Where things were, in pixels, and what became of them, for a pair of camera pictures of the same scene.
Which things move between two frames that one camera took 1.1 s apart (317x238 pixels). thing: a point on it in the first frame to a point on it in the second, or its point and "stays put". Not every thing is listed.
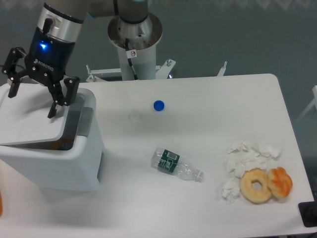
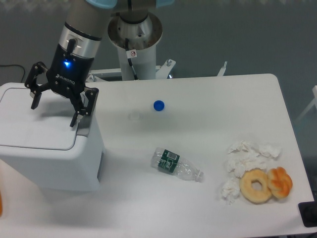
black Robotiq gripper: x=46 y=60 to x=68 y=73
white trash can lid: x=24 y=122 stays put
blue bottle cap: x=158 y=105 stays put
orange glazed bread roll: x=280 y=182 stays put
